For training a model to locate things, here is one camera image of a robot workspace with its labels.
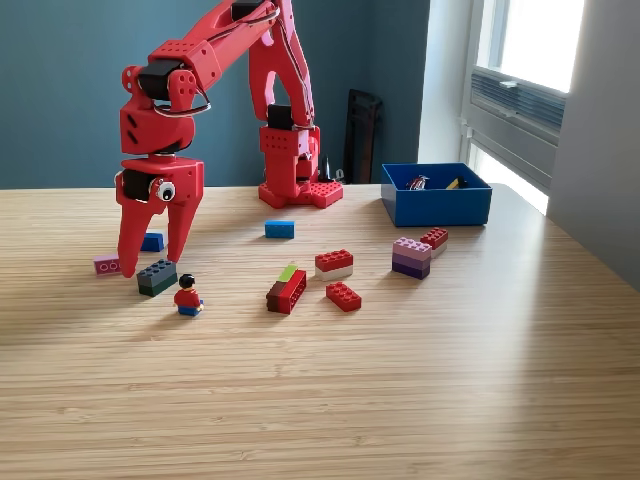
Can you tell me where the black brick stack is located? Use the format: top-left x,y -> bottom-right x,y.
136,258 -> 179,297

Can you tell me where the blue plastic bin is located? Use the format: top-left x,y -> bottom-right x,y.
380,162 -> 494,228

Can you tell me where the toy figure red shirt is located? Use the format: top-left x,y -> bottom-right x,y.
173,273 -> 205,318

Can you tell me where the plain blue brick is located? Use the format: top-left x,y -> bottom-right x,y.
264,219 -> 296,240

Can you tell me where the brown red green brick stack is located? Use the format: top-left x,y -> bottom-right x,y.
265,264 -> 308,316

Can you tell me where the black table clamp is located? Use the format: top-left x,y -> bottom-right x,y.
319,155 -> 347,184

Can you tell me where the large red and white brick stack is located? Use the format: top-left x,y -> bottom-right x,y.
314,248 -> 355,281

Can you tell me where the flat red brick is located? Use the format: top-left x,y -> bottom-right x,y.
325,281 -> 363,314

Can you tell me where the black chair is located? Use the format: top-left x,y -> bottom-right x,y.
342,88 -> 385,185

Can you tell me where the pink and purple brick stack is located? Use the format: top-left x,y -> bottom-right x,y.
391,236 -> 433,280

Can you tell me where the small red and white brick stack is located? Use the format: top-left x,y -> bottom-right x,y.
419,227 -> 450,259

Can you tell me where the grey ventilation unit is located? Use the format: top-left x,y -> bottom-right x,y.
460,67 -> 567,194

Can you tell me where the window with white frame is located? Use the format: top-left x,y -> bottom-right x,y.
469,0 -> 586,95

